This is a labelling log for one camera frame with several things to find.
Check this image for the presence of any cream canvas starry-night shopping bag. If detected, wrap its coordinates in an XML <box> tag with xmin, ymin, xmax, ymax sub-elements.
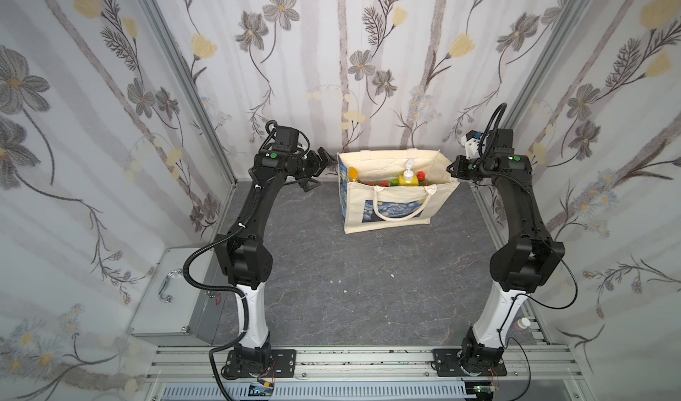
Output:
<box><xmin>337</xmin><ymin>148</ymin><xmax>459</xmax><ymax>234</ymax></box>

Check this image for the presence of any yellow-green red-capped bottle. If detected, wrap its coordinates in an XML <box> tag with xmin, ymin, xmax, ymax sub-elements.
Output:
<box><xmin>417</xmin><ymin>171</ymin><xmax>427</xmax><ymax>186</ymax></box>

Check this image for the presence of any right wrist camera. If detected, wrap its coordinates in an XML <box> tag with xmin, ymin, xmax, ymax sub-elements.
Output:
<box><xmin>462</xmin><ymin>131</ymin><xmax>483</xmax><ymax>160</ymax></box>

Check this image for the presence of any yellow pump dish soap bottle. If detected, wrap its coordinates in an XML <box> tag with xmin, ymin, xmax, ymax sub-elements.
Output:
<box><xmin>398</xmin><ymin>158</ymin><xmax>419</xmax><ymax>186</ymax></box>

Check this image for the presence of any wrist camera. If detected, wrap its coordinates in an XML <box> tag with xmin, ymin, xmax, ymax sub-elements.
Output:
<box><xmin>272</xmin><ymin>126</ymin><xmax>301</xmax><ymax>154</ymax></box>
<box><xmin>462</xmin><ymin>131</ymin><xmax>483</xmax><ymax>160</ymax></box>

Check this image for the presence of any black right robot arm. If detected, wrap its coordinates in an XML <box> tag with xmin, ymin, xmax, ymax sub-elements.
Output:
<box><xmin>448</xmin><ymin>129</ymin><xmax>565</xmax><ymax>376</ymax></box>

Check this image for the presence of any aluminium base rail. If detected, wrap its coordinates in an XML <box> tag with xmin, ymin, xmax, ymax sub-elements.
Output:
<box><xmin>137</xmin><ymin>344</ymin><xmax>581</xmax><ymax>401</ymax></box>

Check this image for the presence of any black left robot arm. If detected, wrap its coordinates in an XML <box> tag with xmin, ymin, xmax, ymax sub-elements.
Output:
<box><xmin>182</xmin><ymin>145</ymin><xmax>336</xmax><ymax>383</ymax></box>

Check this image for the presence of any grey metal box with handle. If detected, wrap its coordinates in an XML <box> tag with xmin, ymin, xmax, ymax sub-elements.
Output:
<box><xmin>127</xmin><ymin>247</ymin><xmax>235</xmax><ymax>347</ymax></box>

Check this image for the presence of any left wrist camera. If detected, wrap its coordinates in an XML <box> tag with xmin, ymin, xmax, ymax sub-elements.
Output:
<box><xmin>272</xmin><ymin>126</ymin><xmax>301</xmax><ymax>154</ymax></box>

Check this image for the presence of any orange dish soap bottle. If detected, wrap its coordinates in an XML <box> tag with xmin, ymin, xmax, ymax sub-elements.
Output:
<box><xmin>348</xmin><ymin>167</ymin><xmax>359</xmax><ymax>183</ymax></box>

